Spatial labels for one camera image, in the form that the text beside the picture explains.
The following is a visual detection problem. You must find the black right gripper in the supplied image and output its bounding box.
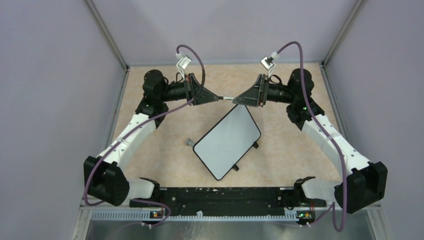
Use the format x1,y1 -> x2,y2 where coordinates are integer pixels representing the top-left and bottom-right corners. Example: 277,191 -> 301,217
233,74 -> 296,108

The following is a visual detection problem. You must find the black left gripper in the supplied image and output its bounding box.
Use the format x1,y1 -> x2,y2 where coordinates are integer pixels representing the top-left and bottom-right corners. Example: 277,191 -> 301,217
159,72 -> 218,105

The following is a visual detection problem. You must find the black and white marker pen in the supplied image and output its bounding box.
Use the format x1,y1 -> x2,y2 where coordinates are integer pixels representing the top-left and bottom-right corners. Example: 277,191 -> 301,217
218,96 -> 234,101

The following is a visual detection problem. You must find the white board with black frame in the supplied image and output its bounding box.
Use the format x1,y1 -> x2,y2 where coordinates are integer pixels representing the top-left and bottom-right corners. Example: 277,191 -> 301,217
192,104 -> 262,181

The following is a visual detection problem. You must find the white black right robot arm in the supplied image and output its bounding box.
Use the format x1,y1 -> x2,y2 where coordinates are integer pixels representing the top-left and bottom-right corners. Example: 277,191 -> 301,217
232,68 -> 388,214

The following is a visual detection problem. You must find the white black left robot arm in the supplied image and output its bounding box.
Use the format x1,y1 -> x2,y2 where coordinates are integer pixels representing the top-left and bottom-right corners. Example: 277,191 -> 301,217
83,69 -> 206,207

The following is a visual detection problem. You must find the grey plastic block rod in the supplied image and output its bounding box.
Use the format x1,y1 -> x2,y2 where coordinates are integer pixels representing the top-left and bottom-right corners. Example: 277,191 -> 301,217
185,138 -> 196,147

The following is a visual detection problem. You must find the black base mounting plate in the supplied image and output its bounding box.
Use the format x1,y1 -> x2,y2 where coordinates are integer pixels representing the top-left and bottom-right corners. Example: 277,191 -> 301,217
127,187 -> 327,217

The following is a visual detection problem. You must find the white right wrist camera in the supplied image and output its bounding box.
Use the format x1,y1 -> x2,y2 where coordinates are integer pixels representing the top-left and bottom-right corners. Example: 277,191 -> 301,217
260,51 -> 279,77

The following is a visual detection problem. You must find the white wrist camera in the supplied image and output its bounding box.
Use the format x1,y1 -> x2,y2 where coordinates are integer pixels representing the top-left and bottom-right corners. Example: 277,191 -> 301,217
260,51 -> 279,77
175,53 -> 192,77

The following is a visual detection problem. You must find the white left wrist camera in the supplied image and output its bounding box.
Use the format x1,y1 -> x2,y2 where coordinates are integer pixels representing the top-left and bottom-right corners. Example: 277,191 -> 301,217
175,53 -> 192,77

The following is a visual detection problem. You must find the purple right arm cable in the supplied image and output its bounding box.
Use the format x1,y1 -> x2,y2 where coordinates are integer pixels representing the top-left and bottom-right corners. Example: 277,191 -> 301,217
276,41 -> 349,233

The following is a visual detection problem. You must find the white cable duct strip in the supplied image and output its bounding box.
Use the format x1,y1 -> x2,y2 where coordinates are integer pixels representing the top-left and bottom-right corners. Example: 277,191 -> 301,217
91,210 -> 299,222

